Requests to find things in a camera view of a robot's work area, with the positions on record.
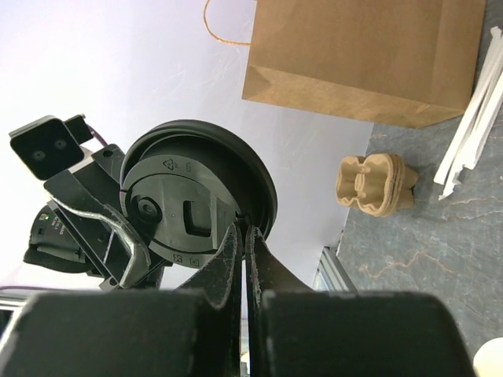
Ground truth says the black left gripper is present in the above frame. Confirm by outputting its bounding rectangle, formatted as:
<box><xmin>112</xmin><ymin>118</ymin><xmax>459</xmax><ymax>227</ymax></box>
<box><xmin>43</xmin><ymin>145</ymin><xmax>164</xmax><ymax>291</ymax></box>

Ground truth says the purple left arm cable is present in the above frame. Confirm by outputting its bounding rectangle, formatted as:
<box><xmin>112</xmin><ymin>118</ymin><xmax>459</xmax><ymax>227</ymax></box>
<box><xmin>88</xmin><ymin>123</ymin><xmax>109</xmax><ymax>148</ymax></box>

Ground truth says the brown paper bag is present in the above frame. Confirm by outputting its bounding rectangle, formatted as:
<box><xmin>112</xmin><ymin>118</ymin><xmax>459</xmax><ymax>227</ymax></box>
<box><xmin>203</xmin><ymin>0</ymin><xmax>488</xmax><ymax>130</ymax></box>

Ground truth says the cardboard cup carrier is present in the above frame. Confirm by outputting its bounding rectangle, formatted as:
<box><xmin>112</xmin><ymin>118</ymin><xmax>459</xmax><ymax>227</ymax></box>
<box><xmin>336</xmin><ymin>153</ymin><xmax>419</xmax><ymax>218</ymax></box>

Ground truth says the black plastic cup lid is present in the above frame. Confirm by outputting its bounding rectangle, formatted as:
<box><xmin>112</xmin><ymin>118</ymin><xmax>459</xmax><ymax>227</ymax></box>
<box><xmin>119</xmin><ymin>119</ymin><xmax>277</xmax><ymax>269</ymax></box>

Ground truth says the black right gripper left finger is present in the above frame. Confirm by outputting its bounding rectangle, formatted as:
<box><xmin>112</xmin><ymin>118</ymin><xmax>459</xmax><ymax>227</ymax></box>
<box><xmin>178</xmin><ymin>222</ymin><xmax>242</xmax><ymax>376</ymax></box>

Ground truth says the white wrapped straw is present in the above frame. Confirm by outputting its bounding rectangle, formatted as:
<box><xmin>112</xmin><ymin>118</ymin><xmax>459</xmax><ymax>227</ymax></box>
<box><xmin>448</xmin><ymin>71</ymin><xmax>502</xmax><ymax>185</ymax></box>
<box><xmin>433</xmin><ymin>27</ymin><xmax>502</xmax><ymax>185</ymax></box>
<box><xmin>433</xmin><ymin>52</ymin><xmax>502</xmax><ymax>200</ymax></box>
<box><xmin>452</xmin><ymin>48</ymin><xmax>502</xmax><ymax>174</ymax></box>

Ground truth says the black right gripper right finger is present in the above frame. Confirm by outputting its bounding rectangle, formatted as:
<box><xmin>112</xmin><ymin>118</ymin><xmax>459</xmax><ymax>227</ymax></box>
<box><xmin>245</xmin><ymin>226</ymin><xmax>318</xmax><ymax>376</ymax></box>

